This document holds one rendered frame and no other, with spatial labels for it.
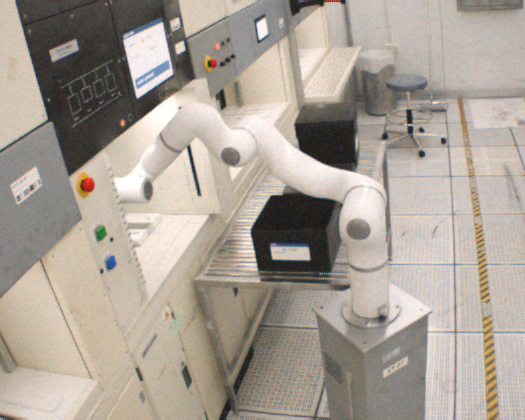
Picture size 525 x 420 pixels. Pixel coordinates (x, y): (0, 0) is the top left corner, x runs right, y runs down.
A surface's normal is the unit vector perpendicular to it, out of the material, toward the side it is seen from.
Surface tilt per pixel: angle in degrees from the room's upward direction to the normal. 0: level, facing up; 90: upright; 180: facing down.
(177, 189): 90
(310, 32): 90
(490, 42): 90
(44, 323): 90
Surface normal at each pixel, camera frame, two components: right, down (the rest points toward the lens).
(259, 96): -0.26, 0.48
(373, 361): 0.49, 0.33
